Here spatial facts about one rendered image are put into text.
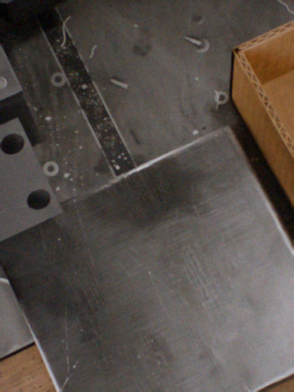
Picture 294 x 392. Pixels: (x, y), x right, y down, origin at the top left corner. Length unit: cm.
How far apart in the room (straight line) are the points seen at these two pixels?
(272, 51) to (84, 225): 16
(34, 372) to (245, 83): 22
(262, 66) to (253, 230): 11
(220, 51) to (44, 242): 18
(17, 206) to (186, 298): 23
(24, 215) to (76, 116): 28
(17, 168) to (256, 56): 26
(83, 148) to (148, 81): 6
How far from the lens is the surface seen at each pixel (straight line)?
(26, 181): 42
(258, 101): 62
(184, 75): 69
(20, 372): 65
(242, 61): 62
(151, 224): 64
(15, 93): 61
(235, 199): 64
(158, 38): 71
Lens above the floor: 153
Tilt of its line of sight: 72 degrees down
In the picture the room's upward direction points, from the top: 9 degrees counter-clockwise
